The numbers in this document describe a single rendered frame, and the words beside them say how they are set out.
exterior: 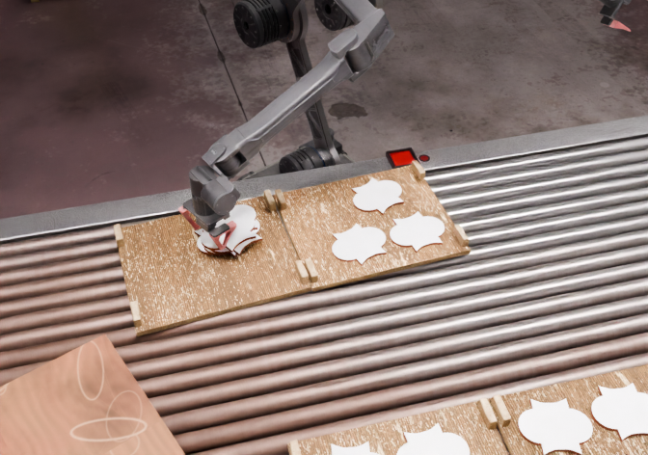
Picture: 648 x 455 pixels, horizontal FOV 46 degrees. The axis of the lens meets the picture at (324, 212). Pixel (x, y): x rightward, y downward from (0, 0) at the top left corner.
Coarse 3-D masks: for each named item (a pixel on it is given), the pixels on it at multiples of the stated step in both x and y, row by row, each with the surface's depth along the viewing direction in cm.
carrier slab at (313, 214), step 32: (288, 192) 204; (320, 192) 204; (352, 192) 204; (416, 192) 204; (288, 224) 195; (320, 224) 195; (352, 224) 195; (384, 224) 195; (448, 224) 195; (320, 256) 186; (384, 256) 186; (416, 256) 186; (448, 256) 188; (320, 288) 180
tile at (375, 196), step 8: (368, 184) 205; (376, 184) 205; (384, 184) 205; (392, 184) 205; (360, 192) 203; (368, 192) 203; (376, 192) 203; (384, 192) 203; (392, 192) 203; (400, 192) 203; (360, 200) 200; (368, 200) 200; (376, 200) 200; (384, 200) 200; (392, 200) 200; (400, 200) 200; (360, 208) 198; (368, 208) 198; (376, 208) 198; (384, 208) 198
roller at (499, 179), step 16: (592, 160) 216; (608, 160) 217; (624, 160) 218; (640, 160) 219; (480, 176) 212; (496, 176) 211; (512, 176) 212; (528, 176) 212; (544, 176) 213; (448, 192) 208; (112, 240) 193; (16, 256) 189; (32, 256) 189; (48, 256) 189; (64, 256) 190; (80, 256) 191
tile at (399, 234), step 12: (420, 216) 196; (396, 228) 192; (408, 228) 192; (420, 228) 192; (432, 228) 192; (444, 228) 192; (396, 240) 189; (408, 240) 189; (420, 240) 189; (432, 240) 189
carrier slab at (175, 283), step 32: (160, 224) 195; (128, 256) 186; (160, 256) 186; (192, 256) 186; (224, 256) 186; (256, 256) 186; (288, 256) 186; (128, 288) 179; (160, 288) 179; (192, 288) 179; (224, 288) 179; (256, 288) 179; (288, 288) 179; (160, 320) 172; (192, 320) 173
